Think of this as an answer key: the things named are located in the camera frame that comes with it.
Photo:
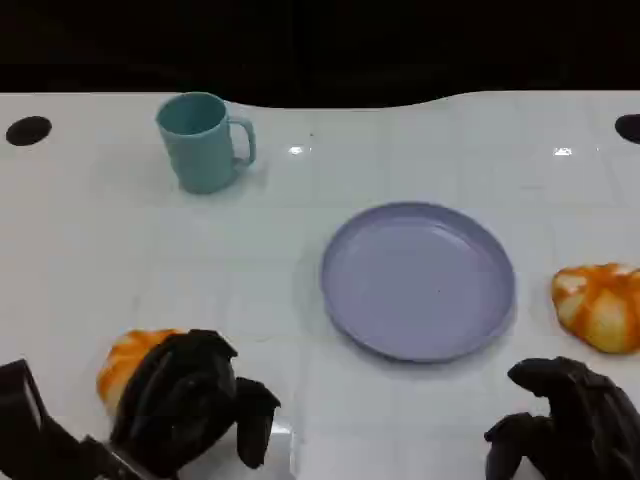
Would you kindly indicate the orange white toy bread roll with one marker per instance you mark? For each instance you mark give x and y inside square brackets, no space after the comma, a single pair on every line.
[120,365]
[600,310]

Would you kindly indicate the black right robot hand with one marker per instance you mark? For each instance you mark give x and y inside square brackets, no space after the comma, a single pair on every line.
[590,430]

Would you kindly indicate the pale green mug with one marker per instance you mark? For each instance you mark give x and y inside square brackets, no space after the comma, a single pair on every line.
[200,160]

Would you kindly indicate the black table grommet hole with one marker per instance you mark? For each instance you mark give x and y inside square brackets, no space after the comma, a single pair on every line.
[629,129]
[28,131]

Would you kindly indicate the lilac plate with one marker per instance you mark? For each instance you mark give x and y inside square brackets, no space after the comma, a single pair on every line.
[420,285]

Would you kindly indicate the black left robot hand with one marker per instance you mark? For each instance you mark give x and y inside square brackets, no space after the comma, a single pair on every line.
[180,400]

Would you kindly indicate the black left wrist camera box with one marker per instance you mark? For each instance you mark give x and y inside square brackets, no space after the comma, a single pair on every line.
[25,435]

